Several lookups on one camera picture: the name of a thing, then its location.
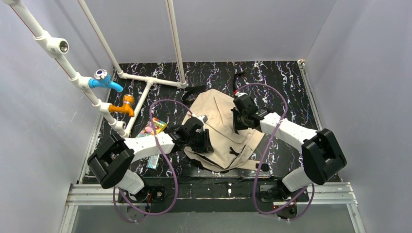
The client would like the white pvc pipe frame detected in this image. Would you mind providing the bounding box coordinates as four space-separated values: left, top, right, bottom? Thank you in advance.
4 0 188 137

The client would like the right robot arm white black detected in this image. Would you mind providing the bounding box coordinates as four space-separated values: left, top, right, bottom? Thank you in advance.
232 93 347 198

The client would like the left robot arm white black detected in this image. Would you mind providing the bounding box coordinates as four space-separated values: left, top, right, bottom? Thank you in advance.
87 115 213 195

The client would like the beige student backpack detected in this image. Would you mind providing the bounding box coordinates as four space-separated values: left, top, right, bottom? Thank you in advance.
184 89 264 172

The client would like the blue tap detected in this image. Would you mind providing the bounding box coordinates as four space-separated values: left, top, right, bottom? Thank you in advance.
88 69 123 93

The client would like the yellow crayon box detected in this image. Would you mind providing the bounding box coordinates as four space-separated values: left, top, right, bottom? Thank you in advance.
137 117 167 137

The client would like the teal pencil pack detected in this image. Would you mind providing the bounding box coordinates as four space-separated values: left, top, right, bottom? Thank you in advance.
146 154 160 169

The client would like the aluminium rail frame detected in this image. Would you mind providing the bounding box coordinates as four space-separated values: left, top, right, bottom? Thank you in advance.
67 60 366 233

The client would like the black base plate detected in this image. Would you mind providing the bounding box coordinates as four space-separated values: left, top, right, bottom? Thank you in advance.
117 176 309 216

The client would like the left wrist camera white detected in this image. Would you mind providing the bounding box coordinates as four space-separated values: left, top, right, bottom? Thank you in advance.
197 115 208 124

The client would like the orange tap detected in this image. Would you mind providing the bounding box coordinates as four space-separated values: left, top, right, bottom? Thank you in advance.
108 95 135 117

